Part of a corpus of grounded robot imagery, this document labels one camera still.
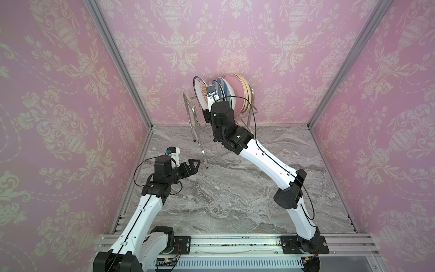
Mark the blue striped plate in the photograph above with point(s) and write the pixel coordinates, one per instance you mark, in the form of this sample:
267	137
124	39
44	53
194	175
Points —
222	86
215	84

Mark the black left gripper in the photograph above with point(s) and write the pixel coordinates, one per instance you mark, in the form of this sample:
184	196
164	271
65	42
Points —
183	166

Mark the aluminium corner post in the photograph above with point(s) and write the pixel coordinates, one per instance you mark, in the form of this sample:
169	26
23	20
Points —
120	64
374	19

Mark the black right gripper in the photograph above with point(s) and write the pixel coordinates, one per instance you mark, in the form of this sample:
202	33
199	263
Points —
207	115

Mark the right aluminium corner post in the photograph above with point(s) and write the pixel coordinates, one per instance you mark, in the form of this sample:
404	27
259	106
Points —
374	19

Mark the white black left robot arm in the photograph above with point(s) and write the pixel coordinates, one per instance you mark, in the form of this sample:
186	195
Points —
140	244

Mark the orange sunburst plate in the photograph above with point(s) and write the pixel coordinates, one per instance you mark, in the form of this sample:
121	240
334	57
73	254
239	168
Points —
200	91
219	93

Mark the small circuit board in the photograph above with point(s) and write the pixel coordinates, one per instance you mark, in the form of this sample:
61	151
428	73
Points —
166	263

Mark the yellow bear plate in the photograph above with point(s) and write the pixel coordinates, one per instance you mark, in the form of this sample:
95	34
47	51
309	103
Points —
247	102

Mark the cream beige plate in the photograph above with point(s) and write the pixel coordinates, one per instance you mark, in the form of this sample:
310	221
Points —
251	93

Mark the pink bear plate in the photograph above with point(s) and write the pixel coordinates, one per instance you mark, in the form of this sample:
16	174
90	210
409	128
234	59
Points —
239	92

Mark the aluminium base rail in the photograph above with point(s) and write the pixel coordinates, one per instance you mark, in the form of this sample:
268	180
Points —
336	252

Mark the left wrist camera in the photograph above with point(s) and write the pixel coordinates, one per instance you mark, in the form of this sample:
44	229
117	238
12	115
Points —
174	153

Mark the stainless steel dish rack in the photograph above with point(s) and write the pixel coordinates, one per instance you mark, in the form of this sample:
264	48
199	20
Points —
227	128

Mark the left aluminium corner post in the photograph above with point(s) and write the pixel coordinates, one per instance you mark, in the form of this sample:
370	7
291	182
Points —
120	64

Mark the brown rim petal pattern plate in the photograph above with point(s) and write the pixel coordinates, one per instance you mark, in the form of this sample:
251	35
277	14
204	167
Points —
230	94

